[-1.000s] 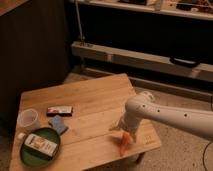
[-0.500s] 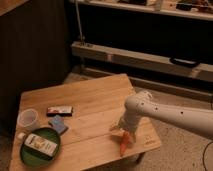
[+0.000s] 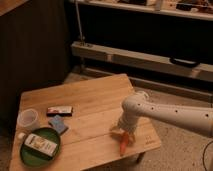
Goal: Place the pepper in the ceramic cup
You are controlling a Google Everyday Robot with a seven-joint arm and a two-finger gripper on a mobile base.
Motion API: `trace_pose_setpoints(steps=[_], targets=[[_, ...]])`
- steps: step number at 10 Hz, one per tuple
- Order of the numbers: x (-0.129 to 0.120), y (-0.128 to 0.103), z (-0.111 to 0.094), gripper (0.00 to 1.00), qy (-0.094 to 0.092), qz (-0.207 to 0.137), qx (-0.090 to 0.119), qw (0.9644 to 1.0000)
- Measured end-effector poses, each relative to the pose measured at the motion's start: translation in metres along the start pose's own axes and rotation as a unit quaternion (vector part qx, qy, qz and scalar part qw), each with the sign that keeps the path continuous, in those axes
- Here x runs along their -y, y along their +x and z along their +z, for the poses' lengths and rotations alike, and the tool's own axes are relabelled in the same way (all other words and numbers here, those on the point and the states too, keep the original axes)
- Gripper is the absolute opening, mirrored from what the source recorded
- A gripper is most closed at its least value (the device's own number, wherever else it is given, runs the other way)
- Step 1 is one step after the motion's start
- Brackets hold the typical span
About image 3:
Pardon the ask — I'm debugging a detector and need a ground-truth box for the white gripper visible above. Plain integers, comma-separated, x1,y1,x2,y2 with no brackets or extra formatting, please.
110,113,139,140

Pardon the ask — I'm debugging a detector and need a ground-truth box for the orange pepper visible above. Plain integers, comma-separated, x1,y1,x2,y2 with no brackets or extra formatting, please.
120,132,129,156

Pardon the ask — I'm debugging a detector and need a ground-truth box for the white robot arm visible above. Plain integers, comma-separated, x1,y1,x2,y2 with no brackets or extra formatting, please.
110,91,213,138

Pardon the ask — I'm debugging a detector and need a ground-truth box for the translucent ceramic cup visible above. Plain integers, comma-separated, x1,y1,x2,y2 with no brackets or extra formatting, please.
17,109,40,131

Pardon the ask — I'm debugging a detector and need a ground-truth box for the wooden table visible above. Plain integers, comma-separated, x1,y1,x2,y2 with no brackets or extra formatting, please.
8,73,163,171

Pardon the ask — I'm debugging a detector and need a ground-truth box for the blue sponge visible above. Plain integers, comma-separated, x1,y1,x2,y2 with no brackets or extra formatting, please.
48,115,68,135

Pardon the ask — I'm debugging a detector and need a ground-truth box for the dark snack bar packet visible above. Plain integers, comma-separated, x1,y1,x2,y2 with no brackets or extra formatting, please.
46,106,73,116

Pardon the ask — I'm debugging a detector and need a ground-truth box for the white carton box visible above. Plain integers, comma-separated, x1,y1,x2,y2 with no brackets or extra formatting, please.
24,134,57,157

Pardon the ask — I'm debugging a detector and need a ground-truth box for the green plate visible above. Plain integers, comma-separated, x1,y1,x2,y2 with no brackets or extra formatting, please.
20,127,61,168

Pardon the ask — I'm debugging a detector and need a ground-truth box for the small white egg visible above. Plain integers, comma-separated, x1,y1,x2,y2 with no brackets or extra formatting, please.
17,133,26,140

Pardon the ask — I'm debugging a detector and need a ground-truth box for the vertical metal pole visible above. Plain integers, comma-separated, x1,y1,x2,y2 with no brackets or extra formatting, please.
74,0,85,45

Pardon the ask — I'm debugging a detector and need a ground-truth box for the background shelf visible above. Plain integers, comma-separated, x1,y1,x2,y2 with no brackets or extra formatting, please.
68,0,213,21

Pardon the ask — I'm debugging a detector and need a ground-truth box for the black handle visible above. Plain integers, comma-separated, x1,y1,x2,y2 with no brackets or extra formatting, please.
169,58,200,68

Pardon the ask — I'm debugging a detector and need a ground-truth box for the grey metal rail beam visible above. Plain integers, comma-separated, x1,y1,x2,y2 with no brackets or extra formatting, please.
71,41,213,82

